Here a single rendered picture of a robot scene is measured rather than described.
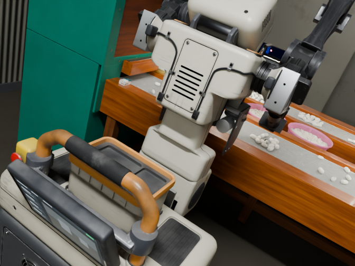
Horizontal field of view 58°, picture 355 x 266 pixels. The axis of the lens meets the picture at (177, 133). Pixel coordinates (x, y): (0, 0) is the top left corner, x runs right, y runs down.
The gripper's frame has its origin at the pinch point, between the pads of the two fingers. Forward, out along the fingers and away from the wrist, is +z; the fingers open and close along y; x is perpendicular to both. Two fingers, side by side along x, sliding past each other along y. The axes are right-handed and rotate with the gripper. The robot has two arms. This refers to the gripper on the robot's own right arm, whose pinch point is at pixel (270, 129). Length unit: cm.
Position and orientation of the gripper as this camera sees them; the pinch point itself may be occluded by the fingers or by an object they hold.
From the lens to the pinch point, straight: 150.8
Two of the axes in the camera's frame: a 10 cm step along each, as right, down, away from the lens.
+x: -5.3, 8.2, -2.1
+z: 1.6, 3.4, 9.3
